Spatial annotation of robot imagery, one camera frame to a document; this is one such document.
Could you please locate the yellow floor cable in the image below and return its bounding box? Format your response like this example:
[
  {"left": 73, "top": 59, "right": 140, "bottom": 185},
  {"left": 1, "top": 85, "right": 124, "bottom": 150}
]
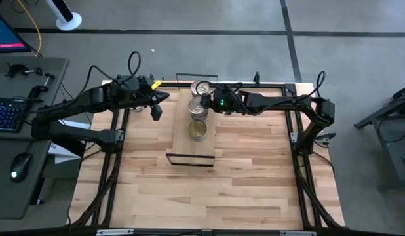
[{"left": 16, "top": 0, "right": 43, "bottom": 56}]

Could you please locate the black cart cable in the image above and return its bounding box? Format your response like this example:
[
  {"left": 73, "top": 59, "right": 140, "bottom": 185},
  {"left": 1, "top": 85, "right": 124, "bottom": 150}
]
[{"left": 377, "top": 114, "right": 405, "bottom": 144}]

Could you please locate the long silver edge bracket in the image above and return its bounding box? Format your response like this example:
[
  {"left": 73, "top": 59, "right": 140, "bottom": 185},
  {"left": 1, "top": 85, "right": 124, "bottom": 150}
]
[
  {"left": 96, "top": 229, "right": 135, "bottom": 236},
  {"left": 279, "top": 230, "right": 317, "bottom": 236}
]

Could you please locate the grey metal cart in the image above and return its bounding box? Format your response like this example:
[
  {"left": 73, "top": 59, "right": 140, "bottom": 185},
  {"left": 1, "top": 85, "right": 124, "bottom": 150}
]
[{"left": 353, "top": 83, "right": 405, "bottom": 193}]

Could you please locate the black computer mouse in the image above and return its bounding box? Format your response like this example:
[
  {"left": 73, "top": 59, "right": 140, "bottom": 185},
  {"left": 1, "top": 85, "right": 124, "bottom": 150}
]
[{"left": 9, "top": 151, "right": 33, "bottom": 184}]

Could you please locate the white round pole stand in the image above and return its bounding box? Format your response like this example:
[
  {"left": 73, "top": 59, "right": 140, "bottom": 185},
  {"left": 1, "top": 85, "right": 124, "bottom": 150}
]
[{"left": 45, "top": 0, "right": 83, "bottom": 32}]

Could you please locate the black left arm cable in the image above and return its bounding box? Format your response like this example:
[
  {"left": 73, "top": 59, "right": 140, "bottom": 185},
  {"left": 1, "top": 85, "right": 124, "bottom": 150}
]
[{"left": 71, "top": 50, "right": 143, "bottom": 109}]

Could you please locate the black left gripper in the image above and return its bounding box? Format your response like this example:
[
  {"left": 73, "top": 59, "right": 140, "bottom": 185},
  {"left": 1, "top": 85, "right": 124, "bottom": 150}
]
[{"left": 135, "top": 75, "right": 171, "bottom": 121}]

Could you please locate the grey side desk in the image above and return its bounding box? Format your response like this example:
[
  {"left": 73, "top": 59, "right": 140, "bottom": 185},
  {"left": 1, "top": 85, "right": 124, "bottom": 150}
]
[{"left": 0, "top": 56, "right": 71, "bottom": 220}]

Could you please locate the black desk clamp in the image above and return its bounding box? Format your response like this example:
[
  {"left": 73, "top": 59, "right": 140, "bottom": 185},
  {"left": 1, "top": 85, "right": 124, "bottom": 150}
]
[
  {"left": 5, "top": 64, "right": 43, "bottom": 79},
  {"left": 28, "top": 72, "right": 56, "bottom": 99}
]

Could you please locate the white paper sheet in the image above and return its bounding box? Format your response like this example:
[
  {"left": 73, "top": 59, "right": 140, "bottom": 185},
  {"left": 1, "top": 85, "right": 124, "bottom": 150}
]
[
  {"left": 60, "top": 119, "right": 92, "bottom": 130},
  {"left": 48, "top": 144, "right": 82, "bottom": 165}
]

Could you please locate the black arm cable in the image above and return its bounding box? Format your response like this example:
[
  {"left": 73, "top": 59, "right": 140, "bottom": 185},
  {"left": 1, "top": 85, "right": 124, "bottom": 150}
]
[
  {"left": 194, "top": 70, "right": 327, "bottom": 115},
  {"left": 71, "top": 50, "right": 143, "bottom": 109}
]

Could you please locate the backlit black keyboard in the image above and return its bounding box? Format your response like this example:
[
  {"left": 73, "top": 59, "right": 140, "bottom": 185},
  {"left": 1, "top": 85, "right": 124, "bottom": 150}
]
[{"left": 0, "top": 97, "right": 29, "bottom": 134}]

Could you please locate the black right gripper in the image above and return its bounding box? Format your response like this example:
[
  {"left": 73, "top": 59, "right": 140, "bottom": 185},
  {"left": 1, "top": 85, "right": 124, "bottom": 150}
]
[{"left": 200, "top": 84, "right": 244, "bottom": 114}]

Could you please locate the black aluminium table frame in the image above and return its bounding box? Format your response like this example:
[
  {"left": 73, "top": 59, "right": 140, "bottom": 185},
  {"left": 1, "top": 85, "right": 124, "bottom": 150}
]
[{"left": 69, "top": 80, "right": 346, "bottom": 230}]

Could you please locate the wooden tray board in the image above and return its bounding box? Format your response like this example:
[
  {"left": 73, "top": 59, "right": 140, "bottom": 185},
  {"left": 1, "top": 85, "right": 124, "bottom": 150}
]
[{"left": 164, "top": 73, "right": 220, "bottom": 167}]

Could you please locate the computer monitor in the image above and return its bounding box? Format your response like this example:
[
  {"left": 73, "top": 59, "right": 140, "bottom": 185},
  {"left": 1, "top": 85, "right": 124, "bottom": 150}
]
[{"left": 0, "top": 11, "right": 32, "bottom": 54}]

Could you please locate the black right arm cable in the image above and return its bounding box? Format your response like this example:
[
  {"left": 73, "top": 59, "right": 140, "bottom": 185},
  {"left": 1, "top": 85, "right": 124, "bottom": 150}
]
[{"left": 194, "top": 70, "right": 327, "bottom": 115}]

